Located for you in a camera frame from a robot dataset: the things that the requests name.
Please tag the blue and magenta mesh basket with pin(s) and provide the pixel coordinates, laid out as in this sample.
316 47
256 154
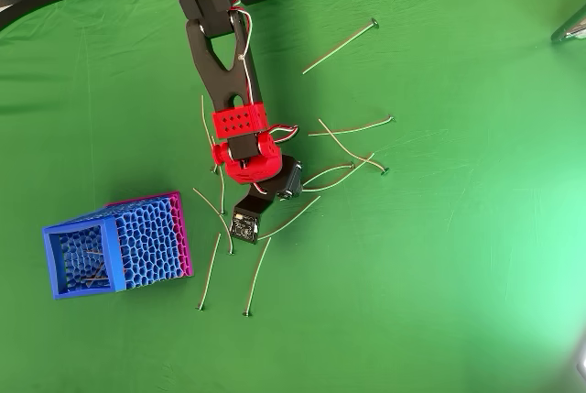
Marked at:
112 251

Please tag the green cloth table cover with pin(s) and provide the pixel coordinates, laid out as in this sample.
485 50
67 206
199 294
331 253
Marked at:
412 251

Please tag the camera circuit board black bracket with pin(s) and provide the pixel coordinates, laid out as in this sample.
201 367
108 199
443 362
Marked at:
245 225

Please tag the white candle wick metal base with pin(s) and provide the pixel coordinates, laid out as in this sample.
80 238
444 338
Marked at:
339 48
222 200
297 215
94 279
210 269
94 253
384 172
231 251
352 131
247 314
203 113
351 165
361 162

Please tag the chrome bent tube stand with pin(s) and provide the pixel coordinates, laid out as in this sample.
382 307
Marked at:
572 29

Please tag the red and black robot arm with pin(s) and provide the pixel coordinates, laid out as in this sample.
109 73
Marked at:
224 68

